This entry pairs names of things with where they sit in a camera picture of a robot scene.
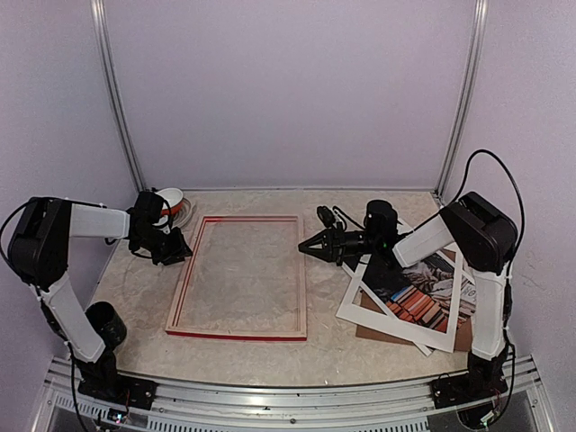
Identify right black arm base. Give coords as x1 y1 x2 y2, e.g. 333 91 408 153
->
430 346 509 409

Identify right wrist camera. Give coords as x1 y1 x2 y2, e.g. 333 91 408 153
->
317 200 399 238

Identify black cylindrical cup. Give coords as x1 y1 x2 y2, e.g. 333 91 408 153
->
85 301 127 350

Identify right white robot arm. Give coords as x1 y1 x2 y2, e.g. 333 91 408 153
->
298 192 520 360

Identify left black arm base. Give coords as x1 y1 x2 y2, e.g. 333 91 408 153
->
74 348 158 410

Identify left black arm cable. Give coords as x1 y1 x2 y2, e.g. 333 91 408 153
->
0 200 35 287

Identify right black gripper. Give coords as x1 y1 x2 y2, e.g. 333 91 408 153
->
300 220 381 266

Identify aluminium post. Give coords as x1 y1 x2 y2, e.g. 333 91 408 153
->
434 0 489 202
90 0 147 192

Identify brown cardboard backing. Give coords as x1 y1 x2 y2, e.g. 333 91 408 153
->
355 294 473 352

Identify grey round plate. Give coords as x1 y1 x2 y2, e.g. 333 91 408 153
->
171 198 197 229

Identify wooden red picture frame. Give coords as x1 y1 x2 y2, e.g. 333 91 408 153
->
165 214 307 341

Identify aluminium front rail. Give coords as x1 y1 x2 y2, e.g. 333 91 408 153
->
27 356 558 431

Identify cat and books photo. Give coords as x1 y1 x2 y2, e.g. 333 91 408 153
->
342 250 476 332

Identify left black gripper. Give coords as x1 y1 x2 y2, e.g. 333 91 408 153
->
130 226 193 266

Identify orange white bowl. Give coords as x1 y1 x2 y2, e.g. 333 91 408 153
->
154 188 184 216

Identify white photo mat board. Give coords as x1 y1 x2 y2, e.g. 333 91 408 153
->
336 220 464 353

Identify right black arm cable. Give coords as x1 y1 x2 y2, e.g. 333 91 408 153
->
461 149 527 271

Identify left aluminium post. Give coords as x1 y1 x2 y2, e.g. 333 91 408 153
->
90 0 147 192

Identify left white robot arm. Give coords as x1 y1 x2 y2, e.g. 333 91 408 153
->
1 192 193 364

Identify right aluminium post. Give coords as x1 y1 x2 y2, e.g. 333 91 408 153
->
434 0 489 202

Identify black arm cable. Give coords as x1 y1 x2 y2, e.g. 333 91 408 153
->
0 200 35 287
461 149 527 271

